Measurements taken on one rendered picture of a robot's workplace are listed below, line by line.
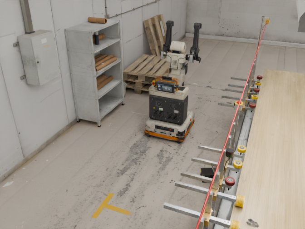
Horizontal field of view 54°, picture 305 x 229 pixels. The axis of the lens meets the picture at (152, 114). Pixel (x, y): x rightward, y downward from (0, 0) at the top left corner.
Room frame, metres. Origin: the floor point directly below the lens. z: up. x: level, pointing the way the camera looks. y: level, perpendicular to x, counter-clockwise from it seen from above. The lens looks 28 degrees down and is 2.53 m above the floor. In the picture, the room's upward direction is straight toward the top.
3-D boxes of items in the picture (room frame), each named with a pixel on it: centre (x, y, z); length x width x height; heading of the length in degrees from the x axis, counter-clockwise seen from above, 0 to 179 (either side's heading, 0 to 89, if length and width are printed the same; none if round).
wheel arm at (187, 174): (1.96, -0.45, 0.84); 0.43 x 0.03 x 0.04; 68
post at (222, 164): (1.95, -0.57, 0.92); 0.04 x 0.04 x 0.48; 68
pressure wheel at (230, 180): (1.88, -0.63, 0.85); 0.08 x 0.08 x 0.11
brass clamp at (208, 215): (1.47, -0.37, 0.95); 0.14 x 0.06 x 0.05; 158
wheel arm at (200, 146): (2.41, -0.66, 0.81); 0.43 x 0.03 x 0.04; 68
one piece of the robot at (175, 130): (3.81, -0.18, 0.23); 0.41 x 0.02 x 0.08; 68
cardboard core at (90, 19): (4.82, 0.87, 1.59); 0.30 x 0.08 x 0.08; 68
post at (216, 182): (1.72, -0.48, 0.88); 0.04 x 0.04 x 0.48; 68
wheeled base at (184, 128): (4.12, -0.29, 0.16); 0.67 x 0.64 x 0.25; 158
